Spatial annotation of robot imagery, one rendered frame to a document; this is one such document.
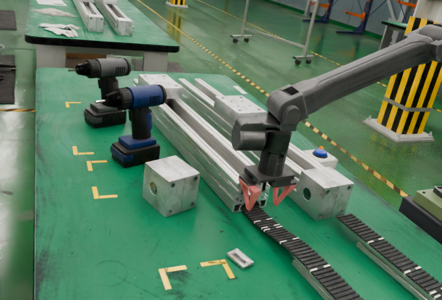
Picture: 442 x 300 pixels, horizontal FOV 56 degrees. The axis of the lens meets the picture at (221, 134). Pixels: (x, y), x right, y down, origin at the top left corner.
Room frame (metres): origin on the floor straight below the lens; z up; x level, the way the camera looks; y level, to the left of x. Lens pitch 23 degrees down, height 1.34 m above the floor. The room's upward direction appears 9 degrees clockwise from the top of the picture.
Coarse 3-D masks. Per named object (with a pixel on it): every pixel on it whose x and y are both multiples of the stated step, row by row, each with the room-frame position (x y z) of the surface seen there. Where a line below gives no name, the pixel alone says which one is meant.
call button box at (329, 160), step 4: (304, 152) 1.16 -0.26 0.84; (308, 152) 1.17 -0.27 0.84; (312, 152) 1.16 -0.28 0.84; (312, 156) 1.14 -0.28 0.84; (316, 156) 1.14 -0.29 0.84; (328, 156) 1.16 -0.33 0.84; (332, 156) 1.16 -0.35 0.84; (316, 160) 1.12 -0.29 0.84; (320, 160) 1.12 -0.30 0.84; (324, 160) 1.13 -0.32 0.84; (328, 160) 1.13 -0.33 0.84; (332, 160) 1.14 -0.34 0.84; (336, 160) 1.14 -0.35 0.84; (324, 164) 1.12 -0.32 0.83; (328, 164) 1.13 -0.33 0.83; (332, 164) 1.14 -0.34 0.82; (336, 164) 1.14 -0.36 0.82
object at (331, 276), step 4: (332, 272) 0.66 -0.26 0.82; (336, 272) 0.66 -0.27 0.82; (316, 276) 0.64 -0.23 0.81; (320, 276) 0.64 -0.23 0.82; (324, 276) 0.64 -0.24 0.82; (328, 276) 0.65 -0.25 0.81; (332, 276) 0.65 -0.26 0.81; (336, 276) 0.65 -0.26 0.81; (340, 276) 0.65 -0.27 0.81; (320, 280) 0.63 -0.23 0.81; (324, 280) 0.63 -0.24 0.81; (328, 280) 0.63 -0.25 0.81; (332, 280) 0.64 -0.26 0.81
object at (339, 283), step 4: (336, 280) 0.64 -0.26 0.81; (340, 280) 0.64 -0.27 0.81; (344, 280) 0.64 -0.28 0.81; (324, 284) 0.62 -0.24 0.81; (328, 284) 0.62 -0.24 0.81; (332, 284) 0.63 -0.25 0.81; (336, 284) 0.63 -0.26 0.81; (340, 284) 0.63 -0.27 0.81; (344, 284) 0.63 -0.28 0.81; (328, 288) 0.61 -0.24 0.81; (332, 288) 0.61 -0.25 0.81; (336, 288) 0.62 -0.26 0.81
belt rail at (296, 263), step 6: (294, 258) 0.70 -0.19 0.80; (294, 264) 0.70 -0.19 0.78; (300, 264) 0.70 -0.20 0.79; (300, 270) 0.68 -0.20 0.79; (306, 270) 0.67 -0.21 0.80; (306, 276) 0.67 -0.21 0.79; (312, 276) 0.65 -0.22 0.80; (312, 282) 0.65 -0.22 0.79; (318, 282) 0.64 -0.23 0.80; (318, 288) 0.64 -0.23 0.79; (324, 288) 0.63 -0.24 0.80; (324, 294) 0.62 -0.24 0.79
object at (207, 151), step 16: (160, 112) 1.29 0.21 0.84; (176, 112) 1.35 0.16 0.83; (192, 112) 1.27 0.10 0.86; (160, 128) 1.27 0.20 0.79; (176, 128) 1.18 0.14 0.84; (192, 128) 1.21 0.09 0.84; (208, 128) 1.16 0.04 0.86; (176, 144) 1.16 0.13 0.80; (192, 144) 1.09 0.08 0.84; (208, 144) 1.11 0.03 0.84; (224, 144) 1.07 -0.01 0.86; (192, 160) 1.06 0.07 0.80; (208, 160) 1.01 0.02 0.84; (224, 160) 1.02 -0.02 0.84; (240, 160) 0.99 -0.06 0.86; (208, 176) 0.98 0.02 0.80; (224, 176) 0.93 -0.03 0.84; (224, 192) 0.90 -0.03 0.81; (240, 192) 0.87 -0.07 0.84; (240, 208) 0.87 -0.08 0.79
